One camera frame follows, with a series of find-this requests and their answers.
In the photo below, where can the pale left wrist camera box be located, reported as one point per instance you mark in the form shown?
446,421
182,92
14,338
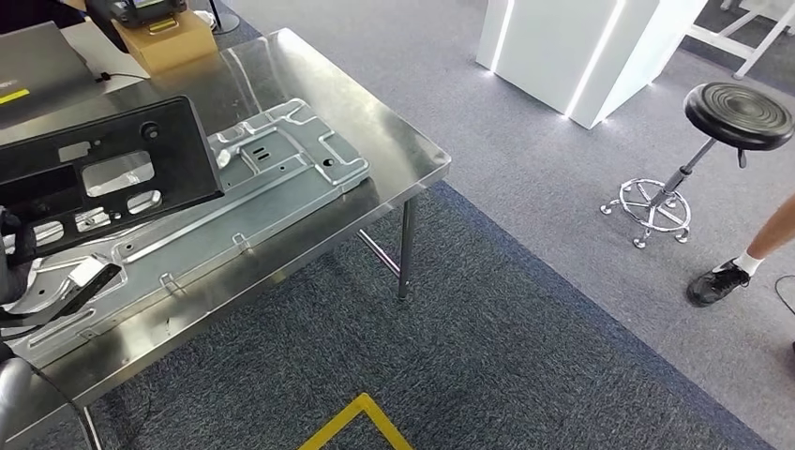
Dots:
87,271

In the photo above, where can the black device with screen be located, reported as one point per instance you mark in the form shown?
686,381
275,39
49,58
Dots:
133,9

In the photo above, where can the white desk pad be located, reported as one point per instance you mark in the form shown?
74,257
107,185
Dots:
105,56

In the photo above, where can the stamped silver metal panel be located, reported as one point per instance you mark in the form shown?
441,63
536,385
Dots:
279,186

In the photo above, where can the black stand pole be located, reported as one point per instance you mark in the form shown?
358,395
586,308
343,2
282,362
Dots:
225,23

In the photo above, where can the white lit display pillar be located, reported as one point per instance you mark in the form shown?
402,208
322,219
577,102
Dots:
559,56

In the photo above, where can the grey laptop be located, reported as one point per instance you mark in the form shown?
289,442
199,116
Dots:
37,74

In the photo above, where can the person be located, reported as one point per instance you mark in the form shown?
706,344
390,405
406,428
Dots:
31,13

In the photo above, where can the black plastic plate bracket part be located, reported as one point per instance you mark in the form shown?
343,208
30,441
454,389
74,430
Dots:
180,155

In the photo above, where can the black round stool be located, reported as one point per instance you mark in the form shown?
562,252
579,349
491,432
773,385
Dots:
739,115

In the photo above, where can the stainless steel workbench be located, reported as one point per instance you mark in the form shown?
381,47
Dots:
372,143

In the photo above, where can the brown cardboard box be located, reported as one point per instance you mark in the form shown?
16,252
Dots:
168,46

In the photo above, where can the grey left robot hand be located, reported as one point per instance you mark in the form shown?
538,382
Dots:
11,242

